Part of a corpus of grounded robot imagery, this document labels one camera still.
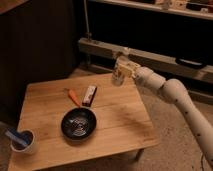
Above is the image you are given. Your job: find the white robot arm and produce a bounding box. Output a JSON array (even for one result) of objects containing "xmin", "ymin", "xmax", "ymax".
[{"xmin": 115, "ymin": 56, "xmax": 213, "ymax": 171}]

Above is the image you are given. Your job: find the white bottle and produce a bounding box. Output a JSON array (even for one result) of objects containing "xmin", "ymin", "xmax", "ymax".
[{"xmin": 112, "ymin": 47, "xmax": 130, "ymax": 86}]

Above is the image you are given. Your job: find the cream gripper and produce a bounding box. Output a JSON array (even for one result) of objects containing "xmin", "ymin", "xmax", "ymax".
[{"xmin": 117, "ymin": 56, "xmax": 140, "ymax": 78}]

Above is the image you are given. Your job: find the grey metal shelf rail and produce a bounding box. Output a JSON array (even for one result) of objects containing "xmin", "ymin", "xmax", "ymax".
[{"xmin": 78, "ymin": 38, "xmax": 213, "ymax": 84}]

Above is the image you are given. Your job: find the wooden table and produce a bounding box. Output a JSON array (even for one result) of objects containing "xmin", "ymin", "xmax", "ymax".
[{"xmin": 8, "ymin": 74, "xmax": 158, "ymax": 171}]

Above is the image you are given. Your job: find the metal vertical pole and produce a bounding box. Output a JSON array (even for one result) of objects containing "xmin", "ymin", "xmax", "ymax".
[{"xmin": 83, "ymin": 0, "xmax": 91, "ymax": 41}]

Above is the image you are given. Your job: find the black frying pan orange handle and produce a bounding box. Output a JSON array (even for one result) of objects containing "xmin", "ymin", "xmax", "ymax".
[{"xmin": 61, "ymin": 89, "xmax": 97, "ymax": 141}]

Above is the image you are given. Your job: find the blue utensil in cup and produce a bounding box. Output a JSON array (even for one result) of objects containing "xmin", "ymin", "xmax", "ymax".
[{"xmin": 5, "ymin": 130, "xmax": 28, "ymax": 147}]

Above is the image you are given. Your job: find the black handle on shelf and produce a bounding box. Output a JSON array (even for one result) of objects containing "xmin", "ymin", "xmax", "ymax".
[{"xmin": 175, "ymin": 58, "xmax": 207, "ymax": 69}]

